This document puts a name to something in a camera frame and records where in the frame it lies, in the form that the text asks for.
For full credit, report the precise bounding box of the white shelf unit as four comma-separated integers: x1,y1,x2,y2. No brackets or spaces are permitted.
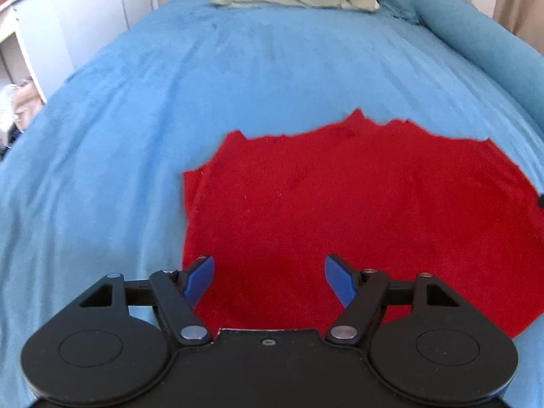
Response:
0,0,48,109

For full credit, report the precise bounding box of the red knit sweater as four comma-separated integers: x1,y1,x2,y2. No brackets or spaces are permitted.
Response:
181,109,544,341

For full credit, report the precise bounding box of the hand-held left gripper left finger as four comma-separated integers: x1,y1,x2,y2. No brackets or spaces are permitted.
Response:
78,256,215,347

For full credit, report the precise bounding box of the bed with blue sheet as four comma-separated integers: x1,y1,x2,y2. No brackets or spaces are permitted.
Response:
0,0,544,408

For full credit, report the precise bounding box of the beige tote bag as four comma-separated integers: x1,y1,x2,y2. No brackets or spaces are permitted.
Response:
13,80,44,132

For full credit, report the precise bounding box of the rolled blue duvet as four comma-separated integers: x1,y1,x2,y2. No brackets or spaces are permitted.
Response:
414,0,544,113

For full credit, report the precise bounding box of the blue pillow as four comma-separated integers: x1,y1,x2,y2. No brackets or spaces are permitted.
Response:
375,0,426,25

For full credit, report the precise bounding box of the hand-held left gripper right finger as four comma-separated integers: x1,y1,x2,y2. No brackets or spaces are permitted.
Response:
324,254,462,346

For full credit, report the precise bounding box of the beige curtain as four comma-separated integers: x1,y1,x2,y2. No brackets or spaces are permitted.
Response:
492,0,544,57

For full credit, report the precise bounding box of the white and grey wardrobe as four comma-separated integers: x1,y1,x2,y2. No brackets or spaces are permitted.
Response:
45,0,159,99

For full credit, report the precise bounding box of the white plastic bag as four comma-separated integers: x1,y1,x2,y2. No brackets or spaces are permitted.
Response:
0,84,20,137

